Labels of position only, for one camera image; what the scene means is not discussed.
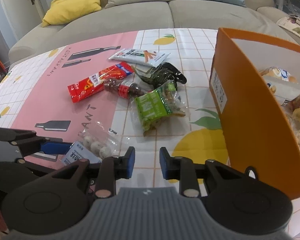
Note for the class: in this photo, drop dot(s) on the yellow cushion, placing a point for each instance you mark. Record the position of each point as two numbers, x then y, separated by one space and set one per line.
65 11

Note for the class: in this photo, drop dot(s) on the pink white lemon tablecloth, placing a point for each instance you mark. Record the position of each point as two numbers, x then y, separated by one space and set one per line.
232 204

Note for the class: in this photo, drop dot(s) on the green nut snack bag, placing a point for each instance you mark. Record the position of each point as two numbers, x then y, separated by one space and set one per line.
158 105

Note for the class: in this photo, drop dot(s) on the white snack stick packet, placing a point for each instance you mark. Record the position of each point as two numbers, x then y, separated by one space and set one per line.
143 57

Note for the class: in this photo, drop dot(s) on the beige sofa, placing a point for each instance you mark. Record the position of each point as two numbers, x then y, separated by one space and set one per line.
257 15

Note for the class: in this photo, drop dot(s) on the bread snack bag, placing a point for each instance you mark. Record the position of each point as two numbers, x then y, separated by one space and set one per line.
282 84

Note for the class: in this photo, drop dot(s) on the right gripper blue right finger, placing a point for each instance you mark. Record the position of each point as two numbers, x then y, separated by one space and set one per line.
181 169

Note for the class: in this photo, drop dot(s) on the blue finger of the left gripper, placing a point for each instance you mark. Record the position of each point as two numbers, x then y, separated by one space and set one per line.
25 142

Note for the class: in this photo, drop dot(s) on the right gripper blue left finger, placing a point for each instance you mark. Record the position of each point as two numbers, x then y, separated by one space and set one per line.
112 169

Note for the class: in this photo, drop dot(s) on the red spicy snack packet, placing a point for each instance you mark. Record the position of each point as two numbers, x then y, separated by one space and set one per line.
94 83

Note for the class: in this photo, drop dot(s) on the clear bag white candy balls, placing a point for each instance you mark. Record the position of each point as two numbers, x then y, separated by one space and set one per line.
95 143

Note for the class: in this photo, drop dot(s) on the magazine stack on sofa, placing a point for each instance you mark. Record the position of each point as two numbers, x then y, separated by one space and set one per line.
290 24

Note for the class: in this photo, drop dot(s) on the orange cardboard box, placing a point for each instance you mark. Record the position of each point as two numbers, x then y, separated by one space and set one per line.
256 128

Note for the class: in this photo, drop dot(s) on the dark green seaweed packet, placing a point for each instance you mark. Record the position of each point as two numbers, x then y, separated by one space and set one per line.
157 76

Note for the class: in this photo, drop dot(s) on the white door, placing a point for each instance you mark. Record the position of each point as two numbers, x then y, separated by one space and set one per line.
18 17

